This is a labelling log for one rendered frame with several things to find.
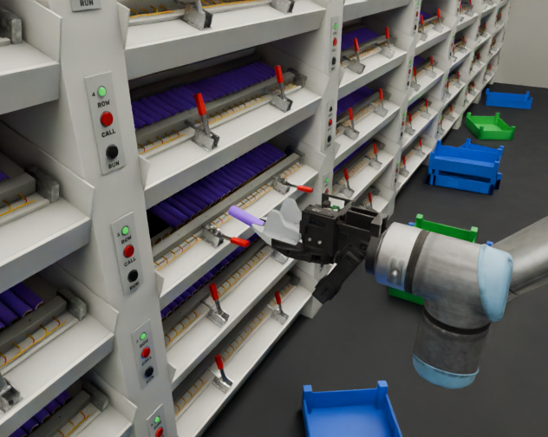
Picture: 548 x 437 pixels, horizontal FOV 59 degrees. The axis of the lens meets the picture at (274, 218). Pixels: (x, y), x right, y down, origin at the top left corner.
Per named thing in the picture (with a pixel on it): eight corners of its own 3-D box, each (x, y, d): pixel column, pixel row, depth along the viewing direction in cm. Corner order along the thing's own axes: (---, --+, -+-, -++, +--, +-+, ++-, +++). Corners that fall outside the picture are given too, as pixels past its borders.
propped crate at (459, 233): (452, 314, 150) (454, 300, 144) (388, 294, 159) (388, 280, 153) (475, 243, 166) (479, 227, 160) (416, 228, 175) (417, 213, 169)
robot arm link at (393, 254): (419, 270, 73) (399, 306, 66) (387, 262, 75) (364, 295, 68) (427, 218, 69) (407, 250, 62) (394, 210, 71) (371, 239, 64)
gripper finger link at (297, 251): (280, 228, 77) (332, 240, 74) (280, 238, 78) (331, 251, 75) (267, 241, 73) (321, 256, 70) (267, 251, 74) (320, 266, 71)
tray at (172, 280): (312, 185, 128) (326, 155, 122) (154, 316, 82) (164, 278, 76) (251, 147, 133) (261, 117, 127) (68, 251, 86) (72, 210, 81)
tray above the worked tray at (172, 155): (316, 113, 119) (337, 60, 110) (139, 214, 72) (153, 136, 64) (249, 75, 124) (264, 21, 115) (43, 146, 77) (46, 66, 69)
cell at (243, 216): (231, 204, 80) (264, 222, 78) (236, 205, 82) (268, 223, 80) (226, 214, 80) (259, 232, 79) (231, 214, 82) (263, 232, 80)
